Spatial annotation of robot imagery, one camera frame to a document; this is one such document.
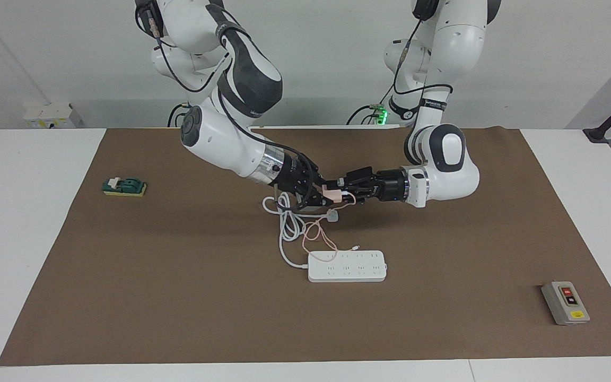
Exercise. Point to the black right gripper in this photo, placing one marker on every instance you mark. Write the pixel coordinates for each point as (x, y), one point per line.
(292, 172)

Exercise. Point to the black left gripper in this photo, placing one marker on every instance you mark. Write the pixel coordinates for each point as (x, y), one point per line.
(393, 185)

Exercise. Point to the pink charger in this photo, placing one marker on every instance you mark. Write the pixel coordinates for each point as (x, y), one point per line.
(332, 195)

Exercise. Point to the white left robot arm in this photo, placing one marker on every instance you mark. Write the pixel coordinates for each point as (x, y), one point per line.
(448, 180)

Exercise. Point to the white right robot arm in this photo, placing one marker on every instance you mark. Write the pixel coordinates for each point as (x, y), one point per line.
(220, 143)

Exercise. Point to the white power strip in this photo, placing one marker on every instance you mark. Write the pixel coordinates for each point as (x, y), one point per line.
(348, 276)

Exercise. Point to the brown table mat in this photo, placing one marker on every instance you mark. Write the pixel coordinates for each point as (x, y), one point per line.
(305, 329)

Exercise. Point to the green knife switch yellow base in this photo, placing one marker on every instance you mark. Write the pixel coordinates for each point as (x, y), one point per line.
(125, 192)

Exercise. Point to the grey on-off switch box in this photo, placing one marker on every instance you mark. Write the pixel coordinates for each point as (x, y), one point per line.
(563, 313)

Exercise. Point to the white wall socket box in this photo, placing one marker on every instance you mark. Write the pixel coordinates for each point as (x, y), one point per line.
(45, 112)

